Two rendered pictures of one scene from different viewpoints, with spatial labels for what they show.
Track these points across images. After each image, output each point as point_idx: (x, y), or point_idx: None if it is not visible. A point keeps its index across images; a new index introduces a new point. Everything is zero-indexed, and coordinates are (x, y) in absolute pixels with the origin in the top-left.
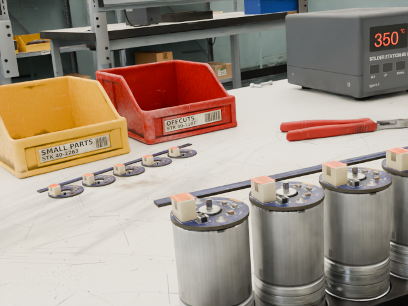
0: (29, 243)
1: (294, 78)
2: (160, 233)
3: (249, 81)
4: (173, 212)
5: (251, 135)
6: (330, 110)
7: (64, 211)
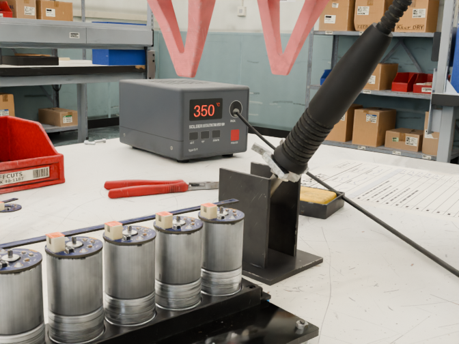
0: None
1: (126, 138)
2: None
3: (96, 130)
4: None
5: (76, 192)
6: (153, 170)
7: None
